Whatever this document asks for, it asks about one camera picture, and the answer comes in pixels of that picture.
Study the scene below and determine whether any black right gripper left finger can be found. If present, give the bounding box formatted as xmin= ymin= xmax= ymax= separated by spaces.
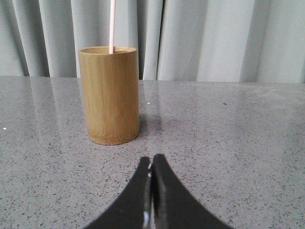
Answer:
xmin=86 ymin=156 xmax=152 ymax=229

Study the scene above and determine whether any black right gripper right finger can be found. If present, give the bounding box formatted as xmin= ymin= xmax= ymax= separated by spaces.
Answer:
xmin=152 ymin=154 xmax=230 ymax=229

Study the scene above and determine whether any bamboo wooden cup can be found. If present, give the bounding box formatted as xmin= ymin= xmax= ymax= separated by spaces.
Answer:
xmin=79 ymin=46 xmax=140 ymax=145

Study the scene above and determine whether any grey curtain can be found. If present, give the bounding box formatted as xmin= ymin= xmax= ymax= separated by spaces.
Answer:
xmin=0 ymin=0 xmax=305 ymax=83

